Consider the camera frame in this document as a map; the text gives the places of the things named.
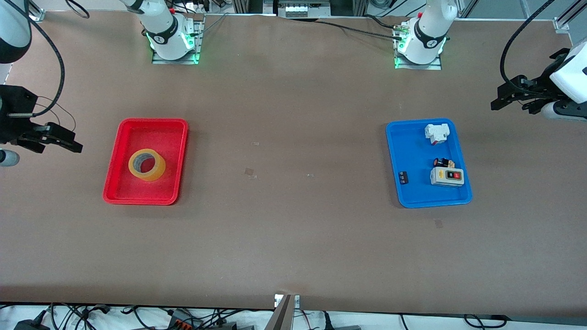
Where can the small black terminal block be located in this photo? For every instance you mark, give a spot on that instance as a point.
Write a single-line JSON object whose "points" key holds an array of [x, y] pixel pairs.
{"points": [[403, 178]]}

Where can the white circuit breaker block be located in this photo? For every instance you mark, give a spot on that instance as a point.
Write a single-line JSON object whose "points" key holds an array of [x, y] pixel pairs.
{"points": [[435, 133]]}

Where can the grey two-button switch box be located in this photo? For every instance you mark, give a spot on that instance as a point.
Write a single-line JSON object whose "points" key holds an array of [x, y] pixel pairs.
{"points": [[447, 178]]}

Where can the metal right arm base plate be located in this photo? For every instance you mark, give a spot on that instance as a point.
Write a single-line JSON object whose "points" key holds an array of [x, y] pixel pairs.
{"points": [[198, 43]]}

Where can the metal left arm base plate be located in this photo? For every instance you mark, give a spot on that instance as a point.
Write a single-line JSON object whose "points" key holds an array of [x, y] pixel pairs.
{"points": [[435, 65]]}

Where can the small black red push button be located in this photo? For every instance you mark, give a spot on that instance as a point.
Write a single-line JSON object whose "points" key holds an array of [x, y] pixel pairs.
{"points": [[442, 162]]}

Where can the orange connector block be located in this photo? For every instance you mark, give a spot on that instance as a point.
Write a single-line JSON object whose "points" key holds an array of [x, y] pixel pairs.
{"points": [[181, 323]]}

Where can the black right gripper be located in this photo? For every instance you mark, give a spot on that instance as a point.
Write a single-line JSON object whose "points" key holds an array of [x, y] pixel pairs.
{"points": [[13, 120]]}

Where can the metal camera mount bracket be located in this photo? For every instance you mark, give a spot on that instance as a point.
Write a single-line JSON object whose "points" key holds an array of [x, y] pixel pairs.
{"points": [[282, 316]]}

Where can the red plastic tray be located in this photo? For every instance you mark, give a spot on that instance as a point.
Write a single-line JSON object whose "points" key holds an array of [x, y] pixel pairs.
{"points": [[151, 133]]}

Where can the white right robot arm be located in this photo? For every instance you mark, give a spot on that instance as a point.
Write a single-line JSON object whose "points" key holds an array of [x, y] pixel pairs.
{"points": [[163, 27]]}

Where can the black power adapter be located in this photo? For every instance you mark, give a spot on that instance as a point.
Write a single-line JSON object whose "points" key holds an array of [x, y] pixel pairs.
{"points": [[32, 325]]}

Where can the metal table corner bracket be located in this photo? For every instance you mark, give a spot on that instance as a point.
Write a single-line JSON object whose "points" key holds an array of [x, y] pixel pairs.
{"points": [[560, 25], [39, 16]]}

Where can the yellow tape roll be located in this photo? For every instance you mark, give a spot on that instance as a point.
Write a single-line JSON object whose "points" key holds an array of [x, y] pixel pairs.
{"points": [[147, 177]]}

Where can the aluminium profile bar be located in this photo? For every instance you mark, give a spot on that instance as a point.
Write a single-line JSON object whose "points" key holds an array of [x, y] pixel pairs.
{"points": [[575, 11]]}

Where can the blue plastic tray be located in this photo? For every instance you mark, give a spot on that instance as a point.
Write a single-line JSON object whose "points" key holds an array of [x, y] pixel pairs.
{"points": [[422, 195]]}

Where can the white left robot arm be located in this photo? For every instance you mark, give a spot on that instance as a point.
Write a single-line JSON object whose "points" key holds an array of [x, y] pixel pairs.
{"points": [[426, 32]]}

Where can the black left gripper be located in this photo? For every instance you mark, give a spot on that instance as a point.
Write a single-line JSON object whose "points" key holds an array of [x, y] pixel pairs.
{"points": [[540, 86]]}

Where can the aluminium frame structure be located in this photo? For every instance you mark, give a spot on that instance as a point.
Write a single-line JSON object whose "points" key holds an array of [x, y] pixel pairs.
{"points": [[247, 7]]}

